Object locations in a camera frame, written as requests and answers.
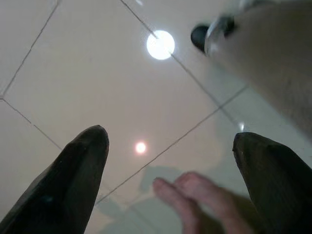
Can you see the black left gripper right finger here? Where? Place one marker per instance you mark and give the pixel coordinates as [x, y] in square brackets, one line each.
[280, 185]

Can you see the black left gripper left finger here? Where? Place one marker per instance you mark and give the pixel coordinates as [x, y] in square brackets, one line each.
[61, 190]

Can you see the person bare foot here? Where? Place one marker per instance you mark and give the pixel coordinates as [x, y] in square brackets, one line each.
[195, 195]

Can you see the person bare leg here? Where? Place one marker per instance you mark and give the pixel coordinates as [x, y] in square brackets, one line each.
[273, 48]

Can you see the black round object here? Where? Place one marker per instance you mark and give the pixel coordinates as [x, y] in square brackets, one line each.
[198, 36]

